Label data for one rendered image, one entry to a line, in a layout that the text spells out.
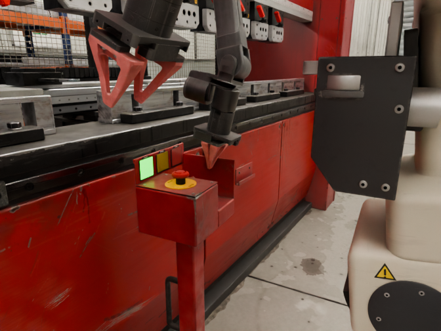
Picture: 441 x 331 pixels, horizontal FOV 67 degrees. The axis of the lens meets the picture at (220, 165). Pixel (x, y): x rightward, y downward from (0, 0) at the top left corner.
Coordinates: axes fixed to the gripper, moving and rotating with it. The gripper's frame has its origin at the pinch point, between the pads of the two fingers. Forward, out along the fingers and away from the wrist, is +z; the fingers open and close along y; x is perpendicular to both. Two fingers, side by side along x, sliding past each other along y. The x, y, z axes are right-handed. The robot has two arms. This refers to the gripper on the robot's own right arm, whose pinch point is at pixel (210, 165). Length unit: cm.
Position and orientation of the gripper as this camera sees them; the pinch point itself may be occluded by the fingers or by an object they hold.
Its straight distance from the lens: 82.7
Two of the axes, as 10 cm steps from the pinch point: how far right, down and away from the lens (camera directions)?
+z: -2.2, 9.0, 3.8
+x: -4.5, 2.6, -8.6
